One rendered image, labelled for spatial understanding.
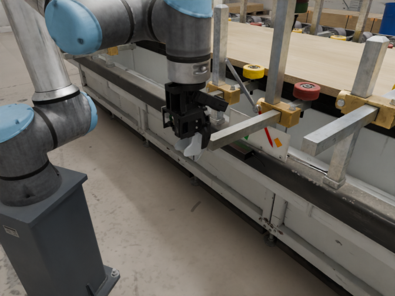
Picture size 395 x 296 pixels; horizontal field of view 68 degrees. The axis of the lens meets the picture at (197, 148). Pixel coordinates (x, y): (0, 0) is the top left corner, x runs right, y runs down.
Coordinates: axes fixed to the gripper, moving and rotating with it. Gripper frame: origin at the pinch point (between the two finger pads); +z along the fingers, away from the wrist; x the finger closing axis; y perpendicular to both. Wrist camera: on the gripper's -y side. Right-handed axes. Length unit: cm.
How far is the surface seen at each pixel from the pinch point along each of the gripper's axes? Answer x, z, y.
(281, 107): 0.6, -4.4, -32.4
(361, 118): 26.6, -13.2, -22.8
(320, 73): -5, -7, -62
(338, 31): -61, -1, -180
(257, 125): 1.6, -2.1, -20.8
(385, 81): 13, -7, -71
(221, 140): 1.6, -2.4, -7.0
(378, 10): -265, 44, -750
